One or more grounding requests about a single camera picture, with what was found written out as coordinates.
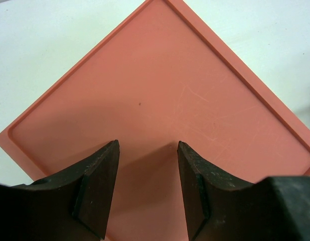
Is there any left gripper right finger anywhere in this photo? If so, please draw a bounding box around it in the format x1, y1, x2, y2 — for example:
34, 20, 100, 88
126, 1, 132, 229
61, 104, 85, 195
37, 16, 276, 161
177, 142, 310, 240

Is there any orange drawer box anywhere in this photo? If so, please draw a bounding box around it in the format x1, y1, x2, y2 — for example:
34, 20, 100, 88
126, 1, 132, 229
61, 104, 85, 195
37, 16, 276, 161
0, 1, 310, 240

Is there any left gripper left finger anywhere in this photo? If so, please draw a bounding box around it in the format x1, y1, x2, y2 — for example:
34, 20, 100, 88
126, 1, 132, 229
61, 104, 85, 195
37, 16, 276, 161
0, 140, 120, 240

